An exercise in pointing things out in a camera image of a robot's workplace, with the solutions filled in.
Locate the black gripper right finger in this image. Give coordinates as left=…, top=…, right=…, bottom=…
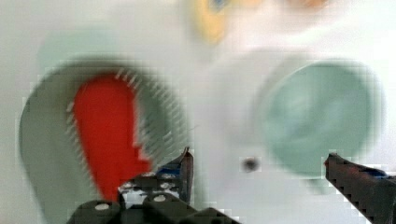
left=324, top=153, right=396, bottom=224

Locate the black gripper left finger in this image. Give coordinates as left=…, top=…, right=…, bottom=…
left=66, top=148, right=241, bottom=224

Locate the red plush ketchup bottle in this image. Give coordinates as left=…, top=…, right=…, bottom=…
left=73, top=73, right=151, bottom=201

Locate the green metal cup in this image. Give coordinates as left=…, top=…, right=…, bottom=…
left=258, top=60, right=382, bottom=194

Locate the peeled toy banana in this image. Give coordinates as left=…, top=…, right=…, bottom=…
left=190, top=0, right=265, bottom=46

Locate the toy orange half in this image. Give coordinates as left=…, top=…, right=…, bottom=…
left=286, top=0, right=329, bottom=9

